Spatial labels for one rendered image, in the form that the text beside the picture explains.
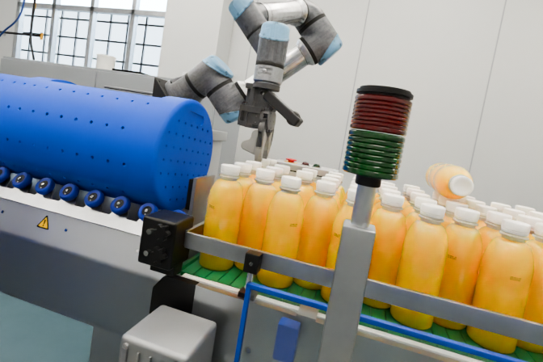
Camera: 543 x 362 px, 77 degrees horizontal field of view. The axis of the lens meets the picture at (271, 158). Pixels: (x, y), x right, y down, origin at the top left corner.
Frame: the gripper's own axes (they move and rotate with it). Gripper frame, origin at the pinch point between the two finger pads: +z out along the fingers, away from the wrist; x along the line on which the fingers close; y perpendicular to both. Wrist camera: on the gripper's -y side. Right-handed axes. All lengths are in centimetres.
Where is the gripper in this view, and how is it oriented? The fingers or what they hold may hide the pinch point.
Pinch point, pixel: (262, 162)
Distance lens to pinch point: 90.9
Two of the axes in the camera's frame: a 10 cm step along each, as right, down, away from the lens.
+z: -1.6, 9.8, 0.9
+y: -9.5, -1.8, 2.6
